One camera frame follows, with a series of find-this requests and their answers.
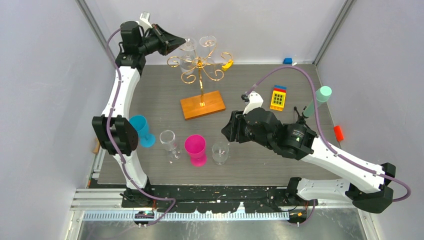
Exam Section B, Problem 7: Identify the blue plastic wine glass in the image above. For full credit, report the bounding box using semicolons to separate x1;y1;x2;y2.
129;115;156;148

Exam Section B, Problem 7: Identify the orange wooden rack base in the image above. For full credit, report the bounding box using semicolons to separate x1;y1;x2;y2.
180;90;226;121

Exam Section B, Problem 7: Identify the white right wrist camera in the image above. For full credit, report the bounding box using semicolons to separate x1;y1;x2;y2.
241;91;264;115

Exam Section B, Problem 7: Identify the yellow toy brick building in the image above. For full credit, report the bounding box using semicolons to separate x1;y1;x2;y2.
269;85;287;112

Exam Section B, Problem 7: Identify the mint green microphone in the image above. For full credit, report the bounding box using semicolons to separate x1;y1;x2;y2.
302;86;332;118

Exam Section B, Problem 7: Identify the red small block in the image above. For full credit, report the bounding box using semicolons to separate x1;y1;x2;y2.
333;125;344;142

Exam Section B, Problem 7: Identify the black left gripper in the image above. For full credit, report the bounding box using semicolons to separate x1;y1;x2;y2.
137;23;186;57

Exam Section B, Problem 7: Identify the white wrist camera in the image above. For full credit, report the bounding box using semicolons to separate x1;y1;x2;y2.
138;11;152;31
241;91;264;115

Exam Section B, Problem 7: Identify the black mini tripod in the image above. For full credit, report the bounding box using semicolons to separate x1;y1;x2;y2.
293;106;309;128

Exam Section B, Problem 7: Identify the clear ribbed wine glass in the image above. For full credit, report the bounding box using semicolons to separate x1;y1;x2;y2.
212;142;229;165

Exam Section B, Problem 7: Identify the blue small block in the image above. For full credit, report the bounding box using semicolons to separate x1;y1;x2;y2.
283;57;293;65

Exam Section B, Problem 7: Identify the pink plastic wine glass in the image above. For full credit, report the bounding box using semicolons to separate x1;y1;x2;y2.
184;134;208;167

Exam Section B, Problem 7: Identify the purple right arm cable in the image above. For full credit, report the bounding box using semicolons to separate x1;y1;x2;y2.
245;64;412;203

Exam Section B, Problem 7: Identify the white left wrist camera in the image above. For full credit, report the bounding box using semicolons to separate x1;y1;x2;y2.
138;11;152;31

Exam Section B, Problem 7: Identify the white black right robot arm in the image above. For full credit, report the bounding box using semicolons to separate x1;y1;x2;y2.
221;107;396;214

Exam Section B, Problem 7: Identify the gold wire glass rack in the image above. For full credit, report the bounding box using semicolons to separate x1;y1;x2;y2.
166;44;234;95

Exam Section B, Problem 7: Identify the yellow curved toy block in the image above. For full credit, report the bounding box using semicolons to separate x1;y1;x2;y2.
221;59;234;72

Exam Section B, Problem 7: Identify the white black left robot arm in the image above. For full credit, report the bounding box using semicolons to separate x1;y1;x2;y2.
91;21;186;207

